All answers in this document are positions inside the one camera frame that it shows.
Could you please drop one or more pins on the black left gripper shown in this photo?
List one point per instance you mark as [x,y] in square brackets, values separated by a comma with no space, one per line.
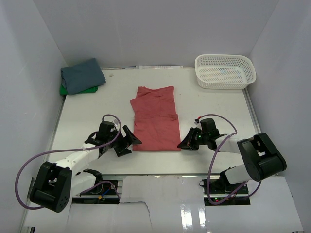
[126,141]

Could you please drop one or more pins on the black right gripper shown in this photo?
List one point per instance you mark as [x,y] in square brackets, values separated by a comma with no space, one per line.
[188,143]

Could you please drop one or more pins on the red t shirt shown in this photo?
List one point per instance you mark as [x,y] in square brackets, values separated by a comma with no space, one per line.
[156,122]

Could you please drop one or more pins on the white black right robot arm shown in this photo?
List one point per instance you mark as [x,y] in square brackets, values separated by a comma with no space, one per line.
[261,158]

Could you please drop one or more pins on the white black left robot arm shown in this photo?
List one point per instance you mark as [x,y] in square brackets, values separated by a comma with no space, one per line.
[56,182]

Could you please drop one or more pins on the white perforated plastic basket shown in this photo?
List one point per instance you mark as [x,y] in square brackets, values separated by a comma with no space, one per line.
[224,72]

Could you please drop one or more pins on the folded blue t shirt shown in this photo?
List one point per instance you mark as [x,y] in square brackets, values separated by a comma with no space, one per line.
[82,76]

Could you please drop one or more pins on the folded green t shirt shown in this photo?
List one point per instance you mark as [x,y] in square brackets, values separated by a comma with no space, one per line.
[63,91]

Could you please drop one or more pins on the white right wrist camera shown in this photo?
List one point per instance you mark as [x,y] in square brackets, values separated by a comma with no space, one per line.
[197,121]

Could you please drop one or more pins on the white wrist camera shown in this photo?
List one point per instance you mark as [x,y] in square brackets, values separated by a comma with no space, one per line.
[116,124]
[197,121]

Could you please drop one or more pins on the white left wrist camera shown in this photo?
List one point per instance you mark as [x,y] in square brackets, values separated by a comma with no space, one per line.
[116,124]

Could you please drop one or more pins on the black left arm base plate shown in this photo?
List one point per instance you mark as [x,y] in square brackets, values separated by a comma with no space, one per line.
[103,194]

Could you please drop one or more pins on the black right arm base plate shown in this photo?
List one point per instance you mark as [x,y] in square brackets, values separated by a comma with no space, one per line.
[217,194]

